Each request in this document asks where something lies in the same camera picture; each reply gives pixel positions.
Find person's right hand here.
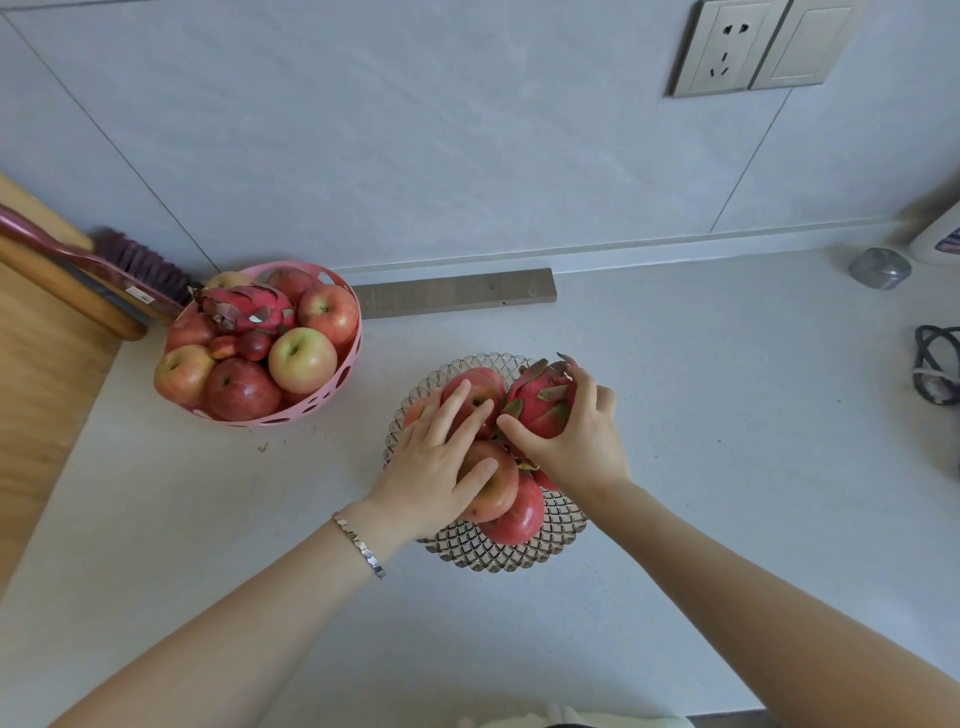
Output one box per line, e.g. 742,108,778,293
495,365,634,513

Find person's left hand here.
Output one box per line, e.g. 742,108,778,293
365,378,501,553

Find pink dragon fruit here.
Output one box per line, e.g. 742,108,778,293
193,283,298,337
500,353,580,441

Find clear glass fruit bowl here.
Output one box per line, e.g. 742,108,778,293
382,352,590,574

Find peach red apple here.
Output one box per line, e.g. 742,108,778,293
457,440,521,524

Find pink perforated plastic bowl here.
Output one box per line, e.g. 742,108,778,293
155,260,364,429

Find yellow green apple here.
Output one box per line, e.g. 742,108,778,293
267,327,339,396

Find large dark red apple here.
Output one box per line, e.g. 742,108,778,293
204,356,283,423

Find person's right forearm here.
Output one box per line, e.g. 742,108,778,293
588,479,960,728

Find person's left forearm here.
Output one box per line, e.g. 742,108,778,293
48,517,384,728

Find grey metal bar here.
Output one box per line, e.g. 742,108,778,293
352,268,559,320

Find short wooden rolling pin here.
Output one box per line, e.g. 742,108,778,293
0,233,149,343

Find large wooden cutting board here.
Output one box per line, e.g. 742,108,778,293
0,258,125,594

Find white container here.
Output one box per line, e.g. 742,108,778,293
908,200,960,268

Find silver bracelet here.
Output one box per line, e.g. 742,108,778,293
331,511,388,581

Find red handled cleaning brush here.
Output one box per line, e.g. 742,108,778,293
0,206,204,325

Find black cable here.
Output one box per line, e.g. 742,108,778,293
912,324,960,408

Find white wall socket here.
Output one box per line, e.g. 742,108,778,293
669,0,790,100

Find white wall switch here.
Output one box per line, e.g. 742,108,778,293
749,0,871,91

